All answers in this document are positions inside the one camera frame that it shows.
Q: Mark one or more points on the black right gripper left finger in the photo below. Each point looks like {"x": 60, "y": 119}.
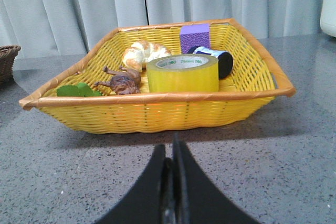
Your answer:
{"x": 150, "y": 200}

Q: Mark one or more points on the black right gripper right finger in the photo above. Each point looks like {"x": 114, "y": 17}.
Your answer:
{"x": 195, "y": 197}

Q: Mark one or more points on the yellow tape roll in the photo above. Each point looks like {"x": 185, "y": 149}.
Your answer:
{"x": 183, "y": 73}

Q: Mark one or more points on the brown toy animal figure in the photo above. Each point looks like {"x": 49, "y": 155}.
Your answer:
{"x": 125, "y": 81}

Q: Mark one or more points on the yellow woven basket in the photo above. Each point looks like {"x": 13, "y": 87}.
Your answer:
{"x": 255, "y": 81}

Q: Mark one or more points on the orange toy carrot with leaves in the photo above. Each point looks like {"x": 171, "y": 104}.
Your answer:
{"x": 79, "y": 90}

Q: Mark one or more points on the black jar with label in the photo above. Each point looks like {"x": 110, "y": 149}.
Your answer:
{"x": 225, "y": 59}

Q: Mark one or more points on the toy croissant bread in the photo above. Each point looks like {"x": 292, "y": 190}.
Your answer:
{"x": 141, "y": 52}

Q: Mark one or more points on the purple foam block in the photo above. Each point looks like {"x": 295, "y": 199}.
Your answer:
{"x": 194, "y": 36}

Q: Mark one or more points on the brown wicker basket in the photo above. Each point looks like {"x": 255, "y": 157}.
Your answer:
{"x": 8, "y": 55}

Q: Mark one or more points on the grey curtain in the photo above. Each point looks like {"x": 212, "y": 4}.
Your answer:
{"x": 67, "y": 27}

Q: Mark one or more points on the white appliance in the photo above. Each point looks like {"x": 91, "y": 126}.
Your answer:
{"x": 327, "y": 18}

